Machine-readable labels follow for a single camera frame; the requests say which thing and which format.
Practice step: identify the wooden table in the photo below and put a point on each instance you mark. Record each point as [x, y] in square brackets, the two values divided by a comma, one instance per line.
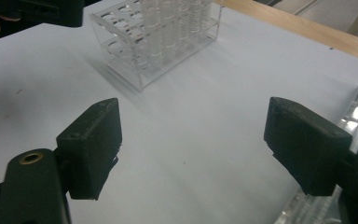
[323, 34]

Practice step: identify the clear acrylic tube rack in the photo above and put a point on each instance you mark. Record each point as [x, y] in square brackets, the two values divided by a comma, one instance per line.
[155, 59]

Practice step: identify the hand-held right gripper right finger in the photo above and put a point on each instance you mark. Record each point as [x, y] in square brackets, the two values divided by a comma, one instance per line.
[304, 146]

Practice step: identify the metal tube rack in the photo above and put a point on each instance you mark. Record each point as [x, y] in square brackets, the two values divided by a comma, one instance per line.
[354, 124]

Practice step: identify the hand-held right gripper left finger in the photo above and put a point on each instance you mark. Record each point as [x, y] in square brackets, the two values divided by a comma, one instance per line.
[93, 149]

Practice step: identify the orange-capped clear tube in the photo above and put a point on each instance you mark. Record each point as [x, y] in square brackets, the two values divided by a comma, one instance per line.
[195, 17]
[206, 12]
[184, 21]

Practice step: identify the aluminium floor rail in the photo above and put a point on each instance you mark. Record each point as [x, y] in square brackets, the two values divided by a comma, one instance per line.
[306, 6]

